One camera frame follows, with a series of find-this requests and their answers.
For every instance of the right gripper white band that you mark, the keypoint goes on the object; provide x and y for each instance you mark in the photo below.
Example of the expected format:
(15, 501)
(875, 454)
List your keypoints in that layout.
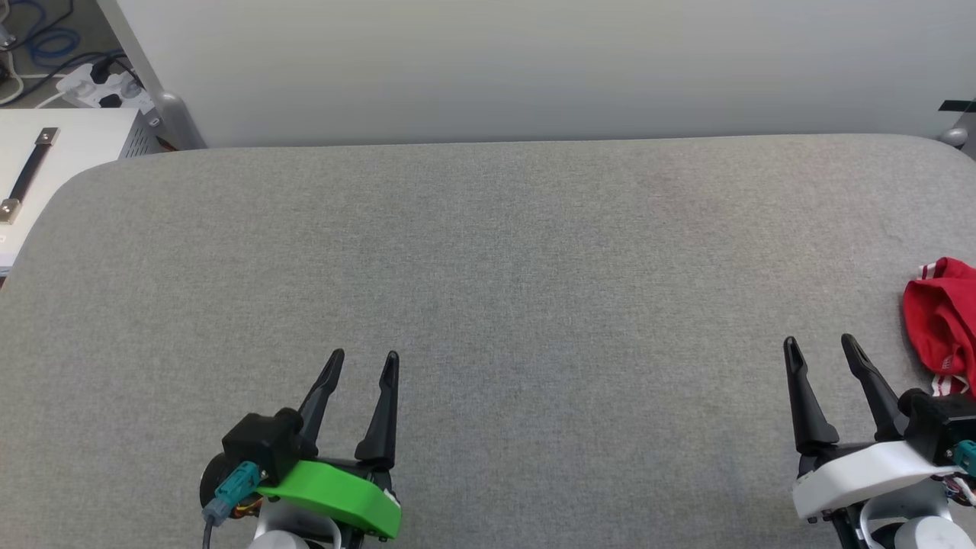
(869, 476)

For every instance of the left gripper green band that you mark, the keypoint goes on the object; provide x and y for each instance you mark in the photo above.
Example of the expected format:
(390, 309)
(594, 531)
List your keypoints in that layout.
(335, 492)

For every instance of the red and white shirt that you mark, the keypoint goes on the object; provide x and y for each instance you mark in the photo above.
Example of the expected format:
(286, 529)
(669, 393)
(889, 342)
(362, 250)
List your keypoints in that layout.
(945, 320)

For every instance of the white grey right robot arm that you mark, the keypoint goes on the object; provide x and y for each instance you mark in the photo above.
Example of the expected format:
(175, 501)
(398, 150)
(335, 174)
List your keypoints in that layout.
(907, 526)

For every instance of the round grey metal foot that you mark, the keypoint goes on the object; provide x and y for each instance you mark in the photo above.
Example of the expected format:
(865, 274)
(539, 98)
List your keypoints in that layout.
(959, 137)

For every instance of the black tape strip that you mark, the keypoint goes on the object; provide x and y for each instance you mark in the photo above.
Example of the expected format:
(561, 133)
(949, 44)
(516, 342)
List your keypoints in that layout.
(957, 106)

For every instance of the white metal cabinet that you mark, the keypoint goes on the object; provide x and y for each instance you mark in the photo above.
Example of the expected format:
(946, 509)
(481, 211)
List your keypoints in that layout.
(76, 145)

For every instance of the white power strip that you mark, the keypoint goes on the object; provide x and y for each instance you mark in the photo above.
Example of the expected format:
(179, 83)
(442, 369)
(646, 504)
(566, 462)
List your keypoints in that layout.
(103, 88)

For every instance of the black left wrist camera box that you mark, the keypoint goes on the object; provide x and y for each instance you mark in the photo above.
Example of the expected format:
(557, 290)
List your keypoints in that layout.
(263, 442)

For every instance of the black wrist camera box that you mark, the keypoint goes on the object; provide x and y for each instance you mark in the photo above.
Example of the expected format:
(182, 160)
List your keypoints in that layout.
(263, 442)
(942, 427)

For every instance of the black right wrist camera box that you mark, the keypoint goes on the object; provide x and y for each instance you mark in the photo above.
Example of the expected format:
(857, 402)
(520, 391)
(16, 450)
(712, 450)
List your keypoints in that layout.
(942, 427)

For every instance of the teal right camera connector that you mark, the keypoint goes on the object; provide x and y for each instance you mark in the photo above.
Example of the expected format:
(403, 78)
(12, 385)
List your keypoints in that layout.
(967, 456)

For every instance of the teal camera connector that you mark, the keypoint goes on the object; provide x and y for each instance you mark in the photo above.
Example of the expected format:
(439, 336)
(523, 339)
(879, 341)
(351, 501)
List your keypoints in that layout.
(235, 492)
(967, 456)

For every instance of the teal left camera connector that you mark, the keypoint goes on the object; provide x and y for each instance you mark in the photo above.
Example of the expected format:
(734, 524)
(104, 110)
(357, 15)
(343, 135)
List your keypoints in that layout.
(235, 492)

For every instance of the grey metal frame leg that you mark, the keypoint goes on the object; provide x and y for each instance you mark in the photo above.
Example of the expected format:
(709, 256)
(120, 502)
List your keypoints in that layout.
(160, 91)

